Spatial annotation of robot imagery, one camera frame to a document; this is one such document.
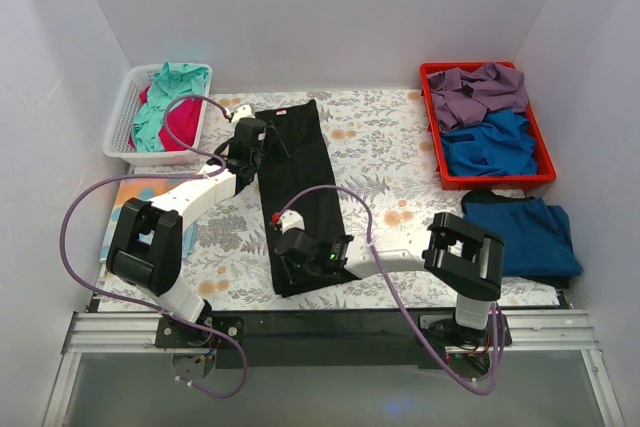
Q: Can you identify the black t-shirt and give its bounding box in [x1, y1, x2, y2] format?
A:
[252, 99, 354, 299]

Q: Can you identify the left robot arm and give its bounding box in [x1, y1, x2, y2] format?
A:
[106, 116, 288, 347]

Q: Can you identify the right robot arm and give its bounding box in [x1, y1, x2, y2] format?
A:
[272, 210, 505, 345]

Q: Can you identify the magenta t-shirt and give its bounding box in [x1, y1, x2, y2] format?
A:
[128, 86, 202, 153]

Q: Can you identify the teal t-shirt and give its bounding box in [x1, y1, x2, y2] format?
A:
[130, 61, 211, 152]

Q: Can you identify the floral patterned table mat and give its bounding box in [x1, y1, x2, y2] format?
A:
[98, 89, 561, 311]

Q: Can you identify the colourful checked towel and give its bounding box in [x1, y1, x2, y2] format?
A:
[99, 178, 183, 263]

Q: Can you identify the white plastic basket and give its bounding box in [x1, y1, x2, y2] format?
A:
[103, 62, 212, 167]

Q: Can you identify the purple t-shirt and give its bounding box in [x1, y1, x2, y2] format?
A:
[427, 62, 529, 133]

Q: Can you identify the blue t-shirt in bin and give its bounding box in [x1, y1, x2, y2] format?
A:
[441, 110, 538, 176]

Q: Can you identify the folded blue t-shirt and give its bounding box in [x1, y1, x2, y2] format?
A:
[461, 189, 583, 288]

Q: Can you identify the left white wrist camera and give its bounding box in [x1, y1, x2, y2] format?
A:
[229, 104, 255, 124]

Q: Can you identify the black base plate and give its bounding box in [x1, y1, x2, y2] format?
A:
[154, 307, 516, 371]

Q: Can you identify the aluminium rail frame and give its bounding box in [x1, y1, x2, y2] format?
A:
[43, 308, 624, 426]

